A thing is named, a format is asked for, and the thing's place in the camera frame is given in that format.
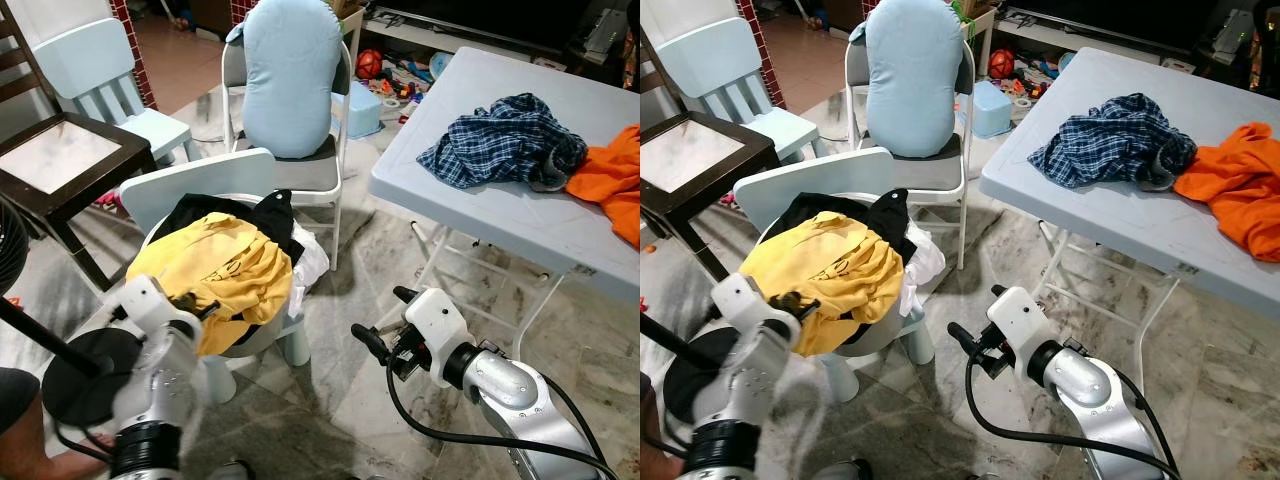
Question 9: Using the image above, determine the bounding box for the yellow T-shirt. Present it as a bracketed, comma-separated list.
[738, 212, 906, 358]
[125, 212, 293, 358]

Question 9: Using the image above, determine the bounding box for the blue plaid shirt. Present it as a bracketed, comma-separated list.
[417, 93, 589, 193]
[1028, 93, 1198, 193]

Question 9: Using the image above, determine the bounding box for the white cloth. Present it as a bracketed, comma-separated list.
[285, 235, 331, 321]
[900, 235, 946, 321]

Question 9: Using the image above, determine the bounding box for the black garment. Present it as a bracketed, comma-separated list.
[770, 188, 916, 263]
[158, 188, 306, 261]

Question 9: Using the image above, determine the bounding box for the black standing fan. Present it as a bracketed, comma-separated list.
[0, 195, 146, 429]
[640, 310, 746, 431]

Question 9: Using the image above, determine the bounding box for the grey folding chair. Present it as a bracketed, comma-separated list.
[843, 35, 976, 271]
[220, 35, 353, 271]

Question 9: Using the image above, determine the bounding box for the pale blue step stool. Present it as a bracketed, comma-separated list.
[345, 80, 386, 138]
[968, 80, 1011, 138]

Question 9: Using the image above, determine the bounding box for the dark wooden square table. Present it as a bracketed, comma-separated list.
[0, 110, 156, 291]
[640, 110, 781, 283]

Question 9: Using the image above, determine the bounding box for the person's bare leg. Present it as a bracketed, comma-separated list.
[640, 375, 671, 480]
[0, 365, 116, 480]

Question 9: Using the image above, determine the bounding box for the white folding table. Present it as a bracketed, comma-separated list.
[368, 47, 641, 361]
[978, 47, 1280, 393]

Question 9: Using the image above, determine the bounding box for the orange cloth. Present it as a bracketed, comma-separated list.
[565, 123, 641, 251]
[1172, 122, 1280, 263]

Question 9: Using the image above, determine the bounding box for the white television bench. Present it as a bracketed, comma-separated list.
[365, 5, 591, 61]
[995, 5, 1211, 61]

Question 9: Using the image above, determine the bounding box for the slatted pale blue child chair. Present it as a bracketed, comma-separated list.
[30, 18, 196, 166]
[655, 18, 816, 161]

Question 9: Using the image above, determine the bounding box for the dark wooden chair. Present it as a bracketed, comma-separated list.
[0, 0, 46, 121]
[640, 0, 666, 111]

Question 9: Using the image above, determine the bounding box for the black television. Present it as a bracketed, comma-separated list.
[400, 0, 601, 26]
[1030, 0, 1231, 26]

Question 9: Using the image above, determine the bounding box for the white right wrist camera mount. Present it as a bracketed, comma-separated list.
[985, 285, 1051, 373]
[403, 288, 471, 376]

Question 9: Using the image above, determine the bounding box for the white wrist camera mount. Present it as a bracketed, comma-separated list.
[100, 275, 201, 346]
[403, 288, 471, 376]
[985, 285, 1051, 373]
[710, 275, 801, 346]

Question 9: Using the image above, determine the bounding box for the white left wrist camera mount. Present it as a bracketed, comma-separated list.
[100, 275, 201, 346]
[710, 275, 801, 346]

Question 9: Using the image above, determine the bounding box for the short black right arm cable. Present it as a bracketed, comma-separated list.
[1115, 370, 1176, 461]
[545, 375, 611, 461]

